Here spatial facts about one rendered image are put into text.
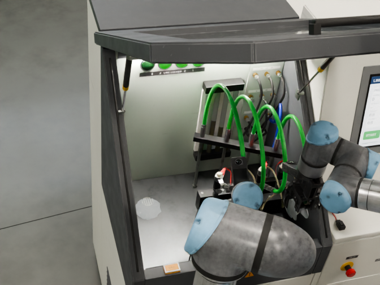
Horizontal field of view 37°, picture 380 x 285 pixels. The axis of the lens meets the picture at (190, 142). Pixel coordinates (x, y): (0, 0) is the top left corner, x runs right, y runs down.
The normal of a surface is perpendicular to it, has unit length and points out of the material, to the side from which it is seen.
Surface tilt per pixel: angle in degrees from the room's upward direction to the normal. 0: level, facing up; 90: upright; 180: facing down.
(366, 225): 0
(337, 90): 76
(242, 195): 45
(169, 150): 90
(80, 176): 0
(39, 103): 0
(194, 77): 90
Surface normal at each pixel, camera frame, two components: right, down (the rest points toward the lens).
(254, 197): -0.04, -0.06
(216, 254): -0.28, 0.50
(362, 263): 0.28, 0.66
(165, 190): 0.10, -0.74
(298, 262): 0.53, 0.31
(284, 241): 0.32, -0.29
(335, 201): -0.50, 0.54
